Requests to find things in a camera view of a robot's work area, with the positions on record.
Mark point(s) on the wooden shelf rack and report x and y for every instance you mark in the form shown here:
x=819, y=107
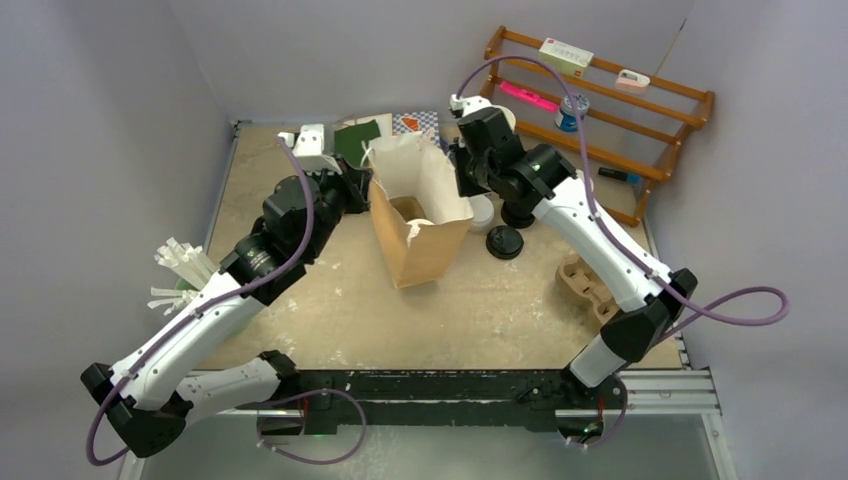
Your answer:
x=610, y=111

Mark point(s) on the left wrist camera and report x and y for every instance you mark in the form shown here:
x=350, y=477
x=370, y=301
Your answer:
x=313, y=147

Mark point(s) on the white paper cup stack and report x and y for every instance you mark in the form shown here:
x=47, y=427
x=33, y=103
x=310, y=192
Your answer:
x=509, y=115

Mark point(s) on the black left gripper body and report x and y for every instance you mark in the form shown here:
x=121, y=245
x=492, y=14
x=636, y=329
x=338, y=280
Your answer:
x=346, y=198

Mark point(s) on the white cup lid stack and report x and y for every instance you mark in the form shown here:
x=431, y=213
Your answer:
x=483, y=213

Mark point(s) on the brown kraft paper bag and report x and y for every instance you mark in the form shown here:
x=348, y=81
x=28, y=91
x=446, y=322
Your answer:
x=410, y=165

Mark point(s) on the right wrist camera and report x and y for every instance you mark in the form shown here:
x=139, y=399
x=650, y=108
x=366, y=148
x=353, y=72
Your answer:
x=460, y=106

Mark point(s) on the blue checkered paper bag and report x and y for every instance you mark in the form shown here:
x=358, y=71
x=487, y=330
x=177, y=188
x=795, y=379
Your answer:
x=425, y=122

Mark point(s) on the brown pulp cup carrier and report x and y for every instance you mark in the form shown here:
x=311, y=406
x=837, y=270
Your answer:
x=408, y=208

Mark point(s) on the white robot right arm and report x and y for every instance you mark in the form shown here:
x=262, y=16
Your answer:
x=541, y=184

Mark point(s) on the pink white tape dispenser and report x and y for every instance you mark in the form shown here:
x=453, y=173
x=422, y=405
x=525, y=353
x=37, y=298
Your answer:
x=632, y=82

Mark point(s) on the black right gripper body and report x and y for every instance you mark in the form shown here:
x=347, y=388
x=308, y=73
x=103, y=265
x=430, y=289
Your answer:
x=472, y=175

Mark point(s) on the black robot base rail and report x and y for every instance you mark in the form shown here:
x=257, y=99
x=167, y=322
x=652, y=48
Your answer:
x=537, y=400

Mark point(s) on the single black cup lid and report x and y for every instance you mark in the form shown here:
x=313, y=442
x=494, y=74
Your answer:
x=504, y=242

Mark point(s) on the black blue marker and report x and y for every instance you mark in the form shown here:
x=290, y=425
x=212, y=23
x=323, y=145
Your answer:
x=618, y=175

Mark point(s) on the pink highlighter pen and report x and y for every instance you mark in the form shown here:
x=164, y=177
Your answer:
x=528, y=97

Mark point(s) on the green paper bag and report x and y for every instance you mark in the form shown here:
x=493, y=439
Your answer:
x=350, y=142

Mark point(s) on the blue lidded jar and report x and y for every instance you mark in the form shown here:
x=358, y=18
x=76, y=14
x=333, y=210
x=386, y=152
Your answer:
x=566, y=116

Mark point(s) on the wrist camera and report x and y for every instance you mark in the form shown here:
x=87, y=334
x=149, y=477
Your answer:
x=460, y=106
x=313, y=147

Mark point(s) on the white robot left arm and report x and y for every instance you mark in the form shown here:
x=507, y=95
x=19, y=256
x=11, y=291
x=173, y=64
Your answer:
x=150, y=397

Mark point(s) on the white green box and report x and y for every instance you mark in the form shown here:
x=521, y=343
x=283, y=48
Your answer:
x=565, y=58

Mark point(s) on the green cup of stirrers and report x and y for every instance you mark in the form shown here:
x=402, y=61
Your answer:
x=182, y=275

